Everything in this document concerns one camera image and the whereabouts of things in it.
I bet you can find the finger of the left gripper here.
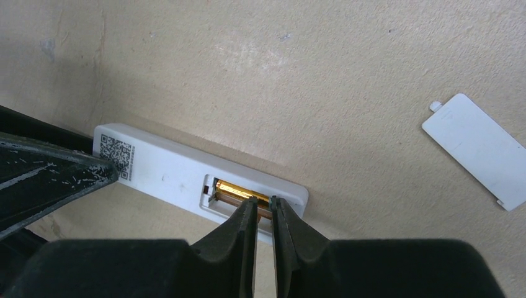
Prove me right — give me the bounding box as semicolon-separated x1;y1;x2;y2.
1;133;118;238
1;106;93;153

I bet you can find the gold AAA battery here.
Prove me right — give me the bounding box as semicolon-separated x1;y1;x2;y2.
215;179;270;208

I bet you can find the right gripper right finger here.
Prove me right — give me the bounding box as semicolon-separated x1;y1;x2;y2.
270;197;330;297

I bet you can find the white remote control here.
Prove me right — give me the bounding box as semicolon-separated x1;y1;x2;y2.
93;124;309;244

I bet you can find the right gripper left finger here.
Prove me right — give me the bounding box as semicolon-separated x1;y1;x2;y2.
192;197;257;297

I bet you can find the white battery cover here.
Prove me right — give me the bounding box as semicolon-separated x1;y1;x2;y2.
422;93;525;211

